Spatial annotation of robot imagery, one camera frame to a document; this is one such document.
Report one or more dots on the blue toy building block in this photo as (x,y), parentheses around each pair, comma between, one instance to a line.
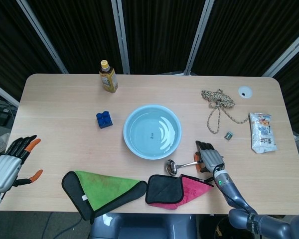
(104,122)

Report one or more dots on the black waste bin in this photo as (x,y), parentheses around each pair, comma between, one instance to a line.
(220,229)

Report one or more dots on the pink and grey cloth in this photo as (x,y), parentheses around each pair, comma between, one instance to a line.
(164,189)

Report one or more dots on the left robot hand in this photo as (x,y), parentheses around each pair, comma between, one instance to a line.
(5,169)

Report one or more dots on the small green black gadget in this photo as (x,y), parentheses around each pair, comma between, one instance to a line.
(228,136)

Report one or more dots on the grey sneaker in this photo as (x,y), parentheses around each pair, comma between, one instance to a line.
(1,140)

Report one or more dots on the white printed snack bag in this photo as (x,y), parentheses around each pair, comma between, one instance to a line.
(262,134)

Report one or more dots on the light blue plastic basin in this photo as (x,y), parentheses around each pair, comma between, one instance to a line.
(139,132)

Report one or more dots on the grey partition frame post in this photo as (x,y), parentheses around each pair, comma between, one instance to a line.
(286,53)
(40,32)
(120,37)
(2,92)
(199,35)

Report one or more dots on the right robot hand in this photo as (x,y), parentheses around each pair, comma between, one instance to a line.
(211,158)

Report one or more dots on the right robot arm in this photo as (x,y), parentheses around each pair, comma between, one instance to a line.
(229,189)

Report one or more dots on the yellow-capped tea bottle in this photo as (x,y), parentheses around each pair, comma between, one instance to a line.
(109,82)

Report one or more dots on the grey robot torso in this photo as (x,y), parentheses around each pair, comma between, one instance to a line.
(139,226)

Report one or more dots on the green and grey cloth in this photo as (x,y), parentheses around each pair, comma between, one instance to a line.
(102,186)

